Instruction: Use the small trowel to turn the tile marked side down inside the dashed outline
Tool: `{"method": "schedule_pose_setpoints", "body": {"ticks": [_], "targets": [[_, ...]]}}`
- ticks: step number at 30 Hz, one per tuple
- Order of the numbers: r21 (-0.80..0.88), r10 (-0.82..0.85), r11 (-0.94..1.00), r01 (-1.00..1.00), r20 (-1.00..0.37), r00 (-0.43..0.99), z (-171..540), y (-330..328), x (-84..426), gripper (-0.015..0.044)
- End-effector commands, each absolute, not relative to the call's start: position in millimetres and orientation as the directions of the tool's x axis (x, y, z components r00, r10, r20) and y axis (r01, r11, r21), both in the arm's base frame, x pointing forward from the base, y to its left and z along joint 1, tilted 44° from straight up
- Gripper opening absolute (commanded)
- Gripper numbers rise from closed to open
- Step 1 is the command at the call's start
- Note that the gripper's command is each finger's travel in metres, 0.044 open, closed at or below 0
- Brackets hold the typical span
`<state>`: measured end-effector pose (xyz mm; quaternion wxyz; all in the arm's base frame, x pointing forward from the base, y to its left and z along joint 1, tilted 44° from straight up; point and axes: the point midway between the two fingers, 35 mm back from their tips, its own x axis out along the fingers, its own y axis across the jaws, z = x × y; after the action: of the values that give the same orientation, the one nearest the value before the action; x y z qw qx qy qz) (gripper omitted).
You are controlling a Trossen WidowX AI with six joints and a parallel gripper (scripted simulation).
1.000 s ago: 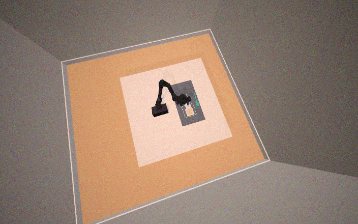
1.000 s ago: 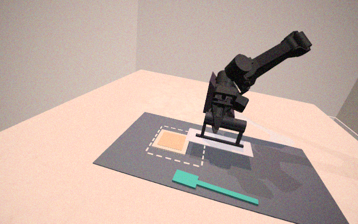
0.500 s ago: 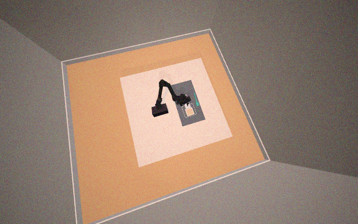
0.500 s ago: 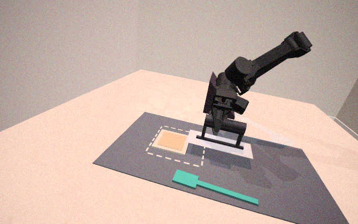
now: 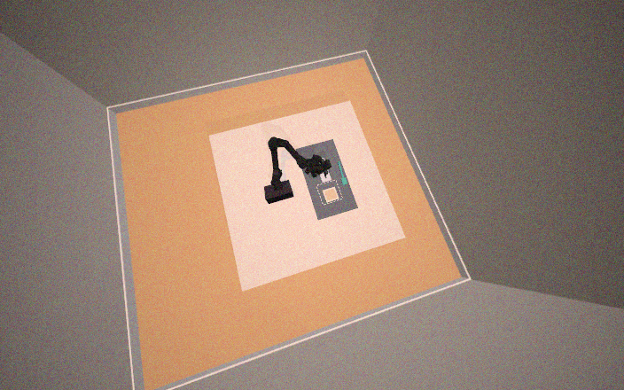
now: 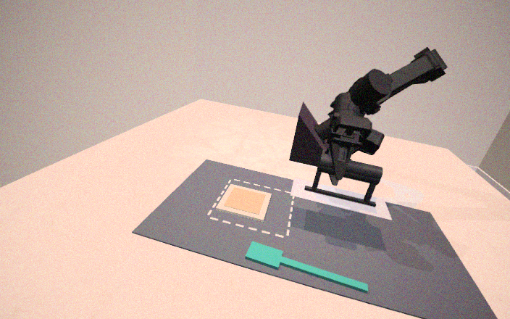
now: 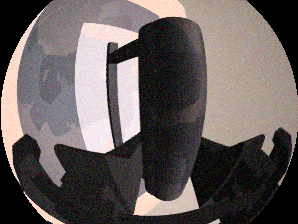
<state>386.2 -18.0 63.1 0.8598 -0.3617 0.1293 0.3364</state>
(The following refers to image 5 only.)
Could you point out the peach square tile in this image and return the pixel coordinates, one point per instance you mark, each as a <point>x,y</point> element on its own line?
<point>330,194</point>

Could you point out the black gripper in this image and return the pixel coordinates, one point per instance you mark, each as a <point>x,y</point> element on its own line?
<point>326,165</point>

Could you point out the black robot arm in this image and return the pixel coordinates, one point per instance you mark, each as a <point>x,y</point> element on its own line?
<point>309,164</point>

